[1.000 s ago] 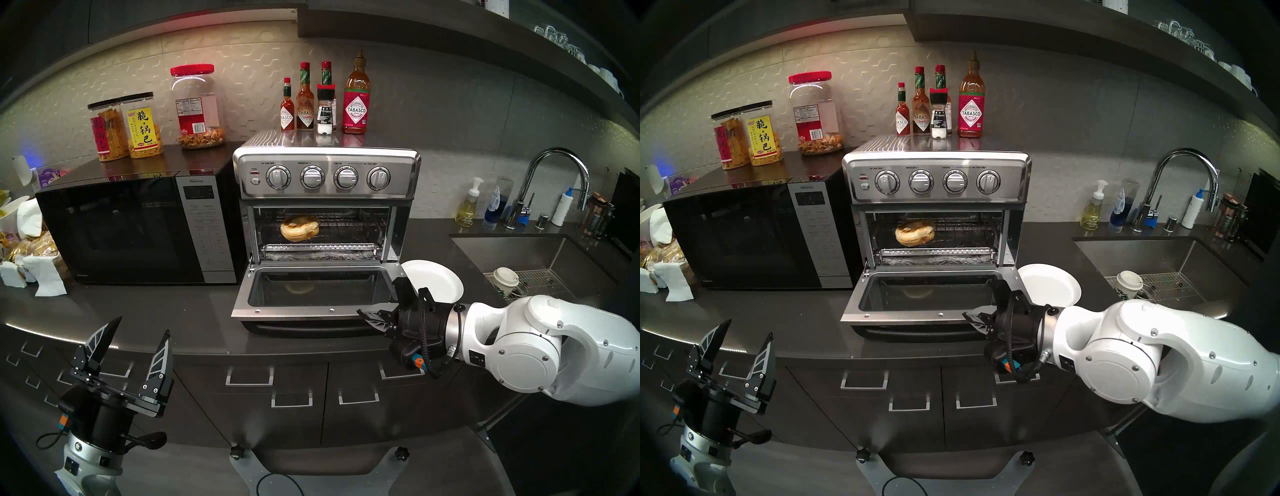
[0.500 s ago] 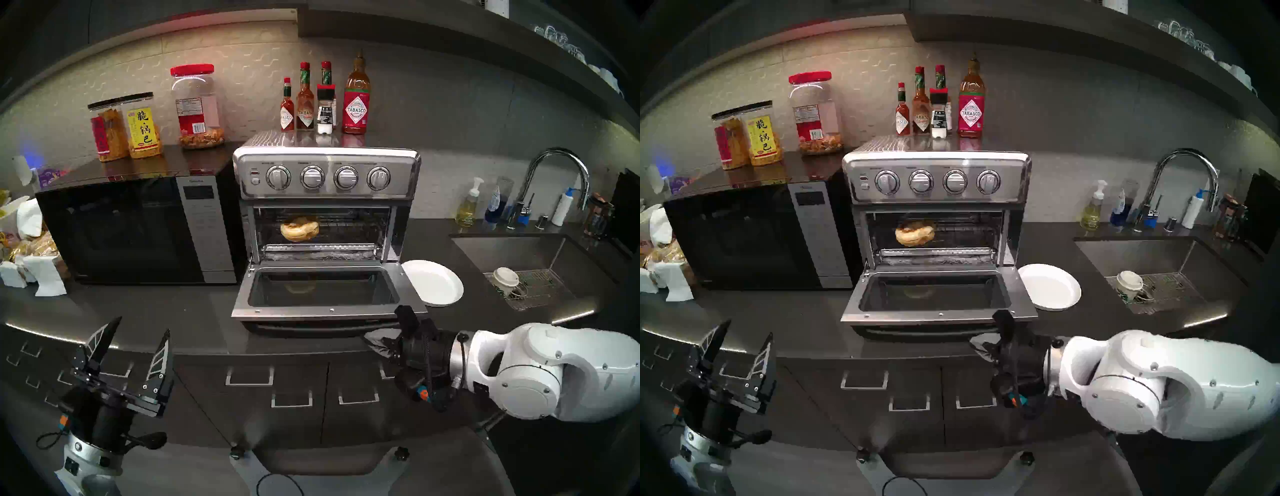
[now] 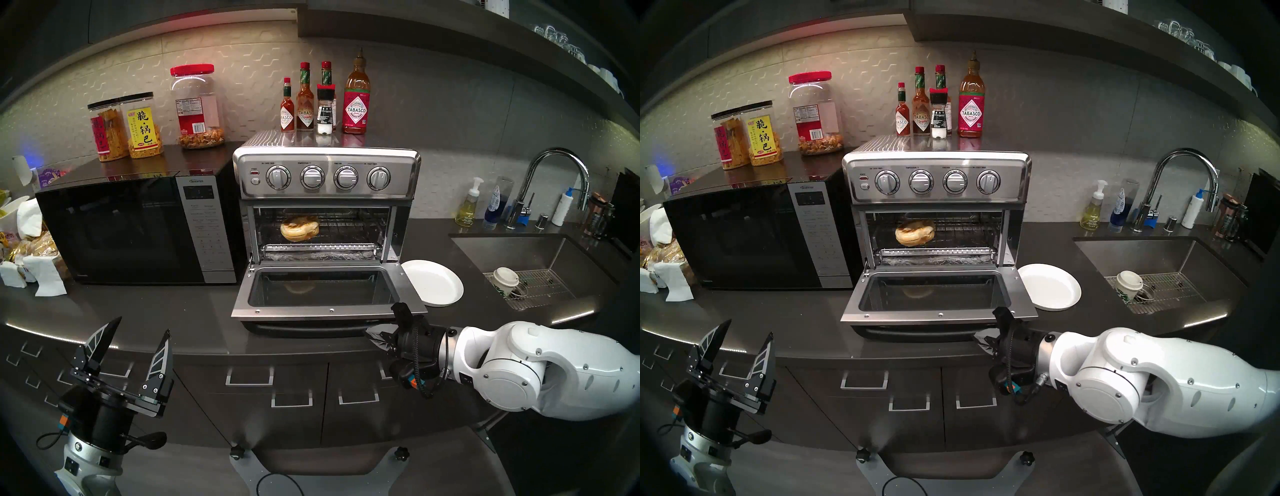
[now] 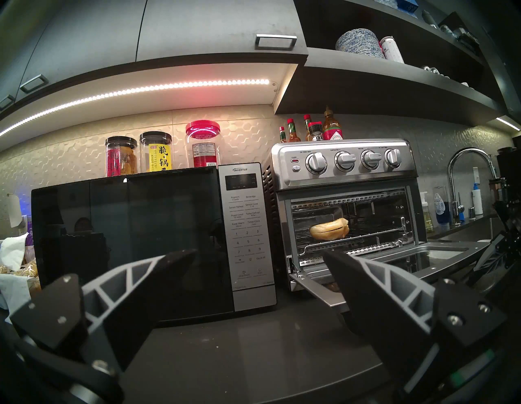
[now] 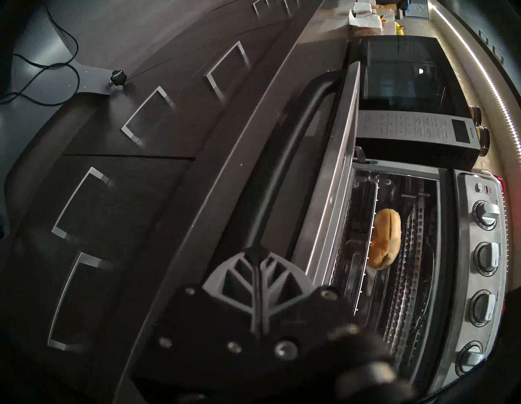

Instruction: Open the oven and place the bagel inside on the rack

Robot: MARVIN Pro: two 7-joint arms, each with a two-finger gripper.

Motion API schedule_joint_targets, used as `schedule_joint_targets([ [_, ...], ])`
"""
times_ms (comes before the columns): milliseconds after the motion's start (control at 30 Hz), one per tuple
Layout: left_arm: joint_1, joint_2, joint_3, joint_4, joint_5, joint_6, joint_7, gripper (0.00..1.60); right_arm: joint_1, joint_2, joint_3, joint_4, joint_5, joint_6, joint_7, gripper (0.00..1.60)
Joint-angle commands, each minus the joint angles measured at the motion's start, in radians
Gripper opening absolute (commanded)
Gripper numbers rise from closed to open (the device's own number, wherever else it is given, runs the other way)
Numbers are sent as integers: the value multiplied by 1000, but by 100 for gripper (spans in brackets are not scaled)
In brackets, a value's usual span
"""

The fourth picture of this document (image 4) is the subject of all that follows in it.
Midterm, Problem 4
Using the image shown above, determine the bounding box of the dark wall shelf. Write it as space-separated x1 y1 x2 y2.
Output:
274 0 521 127

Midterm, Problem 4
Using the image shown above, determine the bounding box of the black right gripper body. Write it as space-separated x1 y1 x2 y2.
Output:
503 226 521 279

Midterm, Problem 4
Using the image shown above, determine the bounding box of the blue patterned bowl stack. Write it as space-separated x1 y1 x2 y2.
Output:
335 29 386 59

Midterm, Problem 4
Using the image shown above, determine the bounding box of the stainless steel sink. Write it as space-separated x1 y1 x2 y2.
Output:
431 215 503 245

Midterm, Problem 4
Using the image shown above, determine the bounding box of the dark upper cabinet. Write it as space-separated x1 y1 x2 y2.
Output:
0 0 309 123

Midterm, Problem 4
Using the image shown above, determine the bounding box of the chrome gooseneck faucet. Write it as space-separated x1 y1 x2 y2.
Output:
447 147 499 225

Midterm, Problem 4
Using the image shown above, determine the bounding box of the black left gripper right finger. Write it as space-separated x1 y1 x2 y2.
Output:
322 249 507 399

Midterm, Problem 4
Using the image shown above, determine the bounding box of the white cylindrical canister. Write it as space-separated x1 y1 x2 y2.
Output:
379 36 405 64

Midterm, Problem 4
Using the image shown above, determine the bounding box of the yellow hand soap dispenser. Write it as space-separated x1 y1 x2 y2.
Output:
419 191 435 233

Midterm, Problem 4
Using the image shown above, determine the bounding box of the red label snack jar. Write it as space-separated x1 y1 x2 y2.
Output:
105 136 139 178

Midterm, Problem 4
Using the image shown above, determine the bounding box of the blue dish soap bottle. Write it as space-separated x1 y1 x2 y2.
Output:
432 185 450 228

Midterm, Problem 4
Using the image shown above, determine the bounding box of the toasted bagel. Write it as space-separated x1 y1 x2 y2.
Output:
309 218 350 241

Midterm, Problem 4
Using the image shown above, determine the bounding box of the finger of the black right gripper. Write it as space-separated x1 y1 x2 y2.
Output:
466 238 510 286
493 200 516 235

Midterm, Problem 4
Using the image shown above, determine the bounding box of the red lid plastic jar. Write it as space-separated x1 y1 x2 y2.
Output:
185 120 221 168

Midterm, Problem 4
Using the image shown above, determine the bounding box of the copper glass french press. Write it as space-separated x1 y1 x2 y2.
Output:
488 177 510 203

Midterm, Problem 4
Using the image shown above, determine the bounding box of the glass oven door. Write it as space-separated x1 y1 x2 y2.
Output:
288 239 494 313

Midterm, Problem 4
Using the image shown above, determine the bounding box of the bagged bread loaf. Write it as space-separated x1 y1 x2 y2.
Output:
0 261 41 298

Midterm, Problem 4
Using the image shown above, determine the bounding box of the silver toaster oven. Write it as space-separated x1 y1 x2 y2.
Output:
264 140 427 288

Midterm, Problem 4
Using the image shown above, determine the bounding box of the white tissue paper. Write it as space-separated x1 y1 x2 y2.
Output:
0 233 29 272

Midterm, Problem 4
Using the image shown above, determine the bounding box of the foil lined crumb tray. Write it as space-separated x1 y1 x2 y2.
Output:
298 242 394 266

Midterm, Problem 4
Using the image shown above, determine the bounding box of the black microwave oven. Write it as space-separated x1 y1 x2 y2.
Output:
31 163 278 326

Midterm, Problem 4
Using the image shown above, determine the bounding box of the wire oven rack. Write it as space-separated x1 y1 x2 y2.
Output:
294 225 409 256

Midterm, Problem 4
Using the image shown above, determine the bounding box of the yellow label snack jar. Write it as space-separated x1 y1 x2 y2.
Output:
139 131 173 173

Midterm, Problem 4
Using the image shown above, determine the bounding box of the large Tabasco bottle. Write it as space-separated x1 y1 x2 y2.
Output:
323 107 344 141

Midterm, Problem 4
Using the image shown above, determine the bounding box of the large white paper sheet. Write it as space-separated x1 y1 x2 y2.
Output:
0 275 31 322

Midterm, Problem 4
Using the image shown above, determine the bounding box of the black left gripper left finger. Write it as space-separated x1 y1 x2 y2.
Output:
10 249 198 370

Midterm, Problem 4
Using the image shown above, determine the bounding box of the black coffee machine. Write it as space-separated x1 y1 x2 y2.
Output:
497 147 521 192

